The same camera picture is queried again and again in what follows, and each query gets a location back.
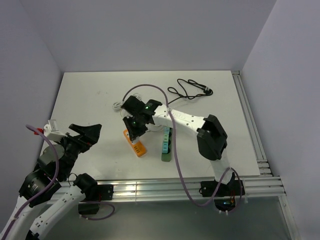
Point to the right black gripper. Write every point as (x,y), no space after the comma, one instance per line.
(133,133)

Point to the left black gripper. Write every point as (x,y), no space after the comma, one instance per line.
(90,134)

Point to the orange rectangular block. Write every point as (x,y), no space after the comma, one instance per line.
(136,145)

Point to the light blue plug adapter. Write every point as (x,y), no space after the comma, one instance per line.
(167,130)

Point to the green plug adapter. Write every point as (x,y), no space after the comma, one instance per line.
(166,139)

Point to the teal plug adapter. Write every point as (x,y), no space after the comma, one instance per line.
(165,149)

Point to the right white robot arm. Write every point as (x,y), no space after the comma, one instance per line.
(210,134)

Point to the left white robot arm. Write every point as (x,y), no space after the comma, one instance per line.
(54,166)

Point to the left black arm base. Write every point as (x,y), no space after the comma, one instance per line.
(91,205)

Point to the green power strip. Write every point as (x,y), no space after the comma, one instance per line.
(167,157)

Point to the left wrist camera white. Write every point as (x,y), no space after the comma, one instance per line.
(51,131)

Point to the aluminium rail frame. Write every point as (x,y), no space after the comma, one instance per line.
(85,98)

